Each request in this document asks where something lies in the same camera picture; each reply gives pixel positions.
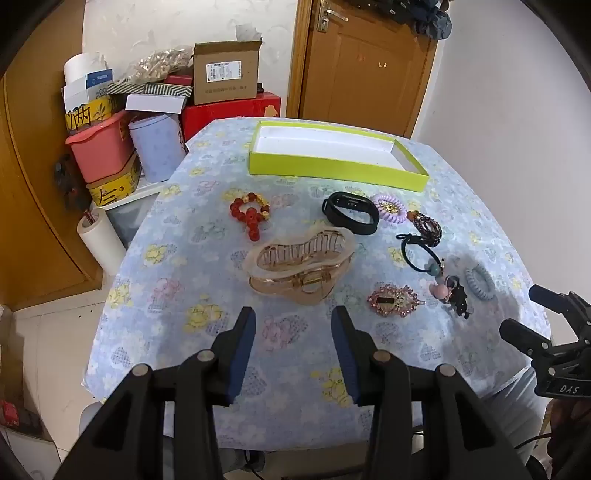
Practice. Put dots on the translucent storage bin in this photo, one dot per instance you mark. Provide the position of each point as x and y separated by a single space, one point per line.
131 217

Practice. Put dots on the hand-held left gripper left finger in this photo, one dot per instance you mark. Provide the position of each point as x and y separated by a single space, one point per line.
240 355

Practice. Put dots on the white flat box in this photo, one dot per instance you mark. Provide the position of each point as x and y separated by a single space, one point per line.
154 104

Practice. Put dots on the dark hanging clothes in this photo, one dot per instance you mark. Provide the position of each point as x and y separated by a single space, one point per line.
425 16

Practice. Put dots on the clear bag of gold pieces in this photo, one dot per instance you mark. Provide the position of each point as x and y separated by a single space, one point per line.
157 64

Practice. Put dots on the yellow black patterned box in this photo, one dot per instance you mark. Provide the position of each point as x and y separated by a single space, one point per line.
87 113

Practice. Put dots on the large translucent hair claw clip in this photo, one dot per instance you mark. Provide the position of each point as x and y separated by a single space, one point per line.
272 277

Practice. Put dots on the light purple round tin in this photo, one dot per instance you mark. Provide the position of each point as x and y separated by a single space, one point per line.
154 147

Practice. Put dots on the floral blue tablecloth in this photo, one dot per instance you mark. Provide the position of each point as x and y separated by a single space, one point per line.
207 286

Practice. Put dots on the pink plastic basket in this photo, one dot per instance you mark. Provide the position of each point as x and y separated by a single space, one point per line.
101 147

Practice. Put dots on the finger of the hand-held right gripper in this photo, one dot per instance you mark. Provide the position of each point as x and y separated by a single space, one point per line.
521 334
554 300

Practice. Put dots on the striped flat box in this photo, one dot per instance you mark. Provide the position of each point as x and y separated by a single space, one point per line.
152 88

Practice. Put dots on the white paper roll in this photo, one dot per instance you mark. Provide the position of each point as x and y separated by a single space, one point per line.
81 67
99 244

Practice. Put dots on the yellow-green cardboard box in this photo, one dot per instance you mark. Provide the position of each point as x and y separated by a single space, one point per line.
332 166

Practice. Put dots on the yellow box black characters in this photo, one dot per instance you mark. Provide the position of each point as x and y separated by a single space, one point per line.
113 189

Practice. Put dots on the wooden cabinet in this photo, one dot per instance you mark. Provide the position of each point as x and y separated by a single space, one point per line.
32 184

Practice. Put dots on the brown cardboard box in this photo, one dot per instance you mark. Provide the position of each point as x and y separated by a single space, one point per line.
226 69

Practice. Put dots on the white box blue label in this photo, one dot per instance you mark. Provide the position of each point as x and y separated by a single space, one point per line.
92 85

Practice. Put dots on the large red box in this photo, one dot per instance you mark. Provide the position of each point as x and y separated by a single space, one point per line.
221 113

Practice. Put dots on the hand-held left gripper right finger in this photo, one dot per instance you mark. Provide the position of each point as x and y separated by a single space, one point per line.
345 357

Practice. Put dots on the black fitness band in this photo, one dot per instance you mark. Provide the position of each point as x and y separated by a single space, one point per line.
355 226

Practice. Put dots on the person's right hand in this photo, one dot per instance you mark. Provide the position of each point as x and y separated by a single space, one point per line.
570 415

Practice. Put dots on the wooden door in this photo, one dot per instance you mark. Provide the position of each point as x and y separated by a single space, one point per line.
364 69

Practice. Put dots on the pink rhinestone hair clip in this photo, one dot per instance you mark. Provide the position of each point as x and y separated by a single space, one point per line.
392 302

